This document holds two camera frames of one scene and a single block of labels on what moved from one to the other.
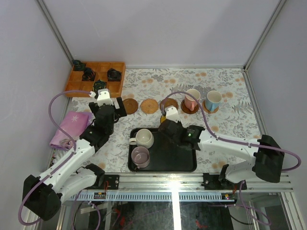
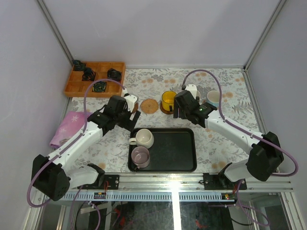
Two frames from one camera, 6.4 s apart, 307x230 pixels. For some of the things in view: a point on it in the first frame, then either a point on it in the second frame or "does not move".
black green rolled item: (99, 85) does not move
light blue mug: (213, 99) does not move
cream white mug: (144, 137) does not move
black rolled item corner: (77, 62) does not move
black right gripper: (179, 123) → (176, 107)
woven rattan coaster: (149, 106) does not move
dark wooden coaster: (169, 102) → (164, 111)
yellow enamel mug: (162, 118) → (168, 97)
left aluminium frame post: (56, 31) does not move
